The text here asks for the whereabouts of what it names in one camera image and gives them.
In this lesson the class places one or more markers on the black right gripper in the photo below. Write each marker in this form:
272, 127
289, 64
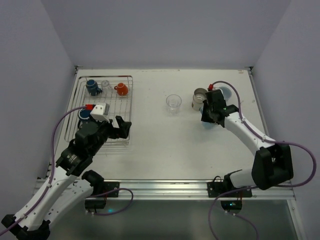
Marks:
208, 116

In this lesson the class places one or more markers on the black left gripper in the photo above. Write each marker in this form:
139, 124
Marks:
115, 130

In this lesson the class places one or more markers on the grey ceramic mug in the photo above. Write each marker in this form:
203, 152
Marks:
227, 93

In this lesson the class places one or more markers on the light blue cup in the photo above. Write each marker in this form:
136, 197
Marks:
208, 125

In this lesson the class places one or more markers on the clear plastic cup front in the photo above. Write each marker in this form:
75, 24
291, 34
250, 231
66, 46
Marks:
173, 104

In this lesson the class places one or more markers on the dark blue mug front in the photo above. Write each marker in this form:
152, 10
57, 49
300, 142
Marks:
84, 115

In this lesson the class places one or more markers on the dark blue mug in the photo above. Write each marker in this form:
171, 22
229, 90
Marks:
93, 88
84, 115

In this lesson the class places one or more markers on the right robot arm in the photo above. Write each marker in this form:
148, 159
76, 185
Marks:
272, 163

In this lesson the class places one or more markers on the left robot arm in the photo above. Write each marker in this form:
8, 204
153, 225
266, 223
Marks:
68, 183

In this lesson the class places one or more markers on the orange ceramic cup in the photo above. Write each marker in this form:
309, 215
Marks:
121, 89

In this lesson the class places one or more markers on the clear glass cup rear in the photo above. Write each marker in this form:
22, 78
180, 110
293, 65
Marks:
107, 89

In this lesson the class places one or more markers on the dark blue mug rear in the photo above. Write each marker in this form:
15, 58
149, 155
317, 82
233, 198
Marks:
93, 88

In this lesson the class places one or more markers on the black left controller box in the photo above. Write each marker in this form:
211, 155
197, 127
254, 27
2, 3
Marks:
94, 204

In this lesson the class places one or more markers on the black controller box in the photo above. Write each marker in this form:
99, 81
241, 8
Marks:
94, 204
232, 206

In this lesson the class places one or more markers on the black right controller box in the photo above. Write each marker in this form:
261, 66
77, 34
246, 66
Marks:
232, 206

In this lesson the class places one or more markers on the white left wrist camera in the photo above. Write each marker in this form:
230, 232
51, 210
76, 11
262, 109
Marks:
100, 112

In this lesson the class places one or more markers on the metal wire dish rack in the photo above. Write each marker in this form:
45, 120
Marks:
118, 105

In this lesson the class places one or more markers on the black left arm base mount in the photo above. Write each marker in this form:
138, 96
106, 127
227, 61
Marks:
107, 189

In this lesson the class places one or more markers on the aluminium frame rail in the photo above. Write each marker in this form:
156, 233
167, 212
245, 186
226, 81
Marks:
191, 190

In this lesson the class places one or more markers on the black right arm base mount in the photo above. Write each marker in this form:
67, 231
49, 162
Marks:
217, 187

